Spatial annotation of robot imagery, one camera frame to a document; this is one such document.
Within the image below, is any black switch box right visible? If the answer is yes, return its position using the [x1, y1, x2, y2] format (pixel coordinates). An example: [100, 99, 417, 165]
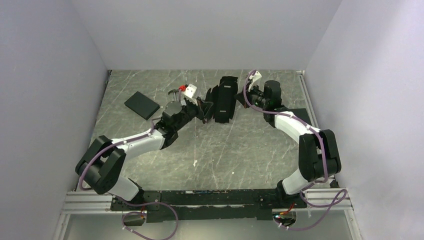
[291, 108, 312, 126]

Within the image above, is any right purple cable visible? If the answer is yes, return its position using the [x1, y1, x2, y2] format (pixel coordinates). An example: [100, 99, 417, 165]
[242, 69, 348, 232]

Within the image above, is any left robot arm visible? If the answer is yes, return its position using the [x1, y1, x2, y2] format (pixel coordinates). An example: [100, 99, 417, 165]
[75, 97, 214, 210]

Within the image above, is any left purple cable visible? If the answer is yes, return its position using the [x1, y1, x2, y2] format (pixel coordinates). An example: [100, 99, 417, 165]
[77, 119, 180, 240]

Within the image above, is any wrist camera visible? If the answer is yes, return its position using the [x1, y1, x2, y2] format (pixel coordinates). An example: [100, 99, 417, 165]
[247, 70, 262, 92]
[178, 84, 199, 105]

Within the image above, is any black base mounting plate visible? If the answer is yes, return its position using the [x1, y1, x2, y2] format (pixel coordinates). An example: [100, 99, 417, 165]
[110, 188, 307, 223]

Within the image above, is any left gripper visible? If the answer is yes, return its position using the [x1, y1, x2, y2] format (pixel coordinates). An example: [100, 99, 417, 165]
[174, 96, 214, 132]

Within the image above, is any purple cable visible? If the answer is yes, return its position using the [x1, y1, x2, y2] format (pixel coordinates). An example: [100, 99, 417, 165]
[242, 69, 348, 232]
[77, 119, 180, 240]

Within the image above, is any hammer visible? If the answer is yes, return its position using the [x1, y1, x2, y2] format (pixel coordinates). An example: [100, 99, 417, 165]
[167, 88, 181, 102]

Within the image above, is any aluminium frame rail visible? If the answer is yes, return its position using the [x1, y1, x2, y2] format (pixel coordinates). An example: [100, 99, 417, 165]
[53, 188, 363, 240]

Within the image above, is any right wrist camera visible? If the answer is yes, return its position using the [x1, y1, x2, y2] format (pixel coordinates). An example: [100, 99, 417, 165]
[247, 70, 262, 92]

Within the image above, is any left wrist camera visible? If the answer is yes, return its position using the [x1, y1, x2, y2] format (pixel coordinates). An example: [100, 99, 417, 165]
[178, 84, 199, 105]

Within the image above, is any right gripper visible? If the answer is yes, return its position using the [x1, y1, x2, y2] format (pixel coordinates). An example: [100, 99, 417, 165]
[233, 82, 268, 110]

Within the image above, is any black flat box left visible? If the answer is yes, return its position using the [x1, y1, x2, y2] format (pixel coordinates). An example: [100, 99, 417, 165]
[124, 91, 160, 120]

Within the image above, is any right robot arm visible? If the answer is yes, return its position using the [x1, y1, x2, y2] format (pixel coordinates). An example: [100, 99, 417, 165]
[236, 79, 342, 208]

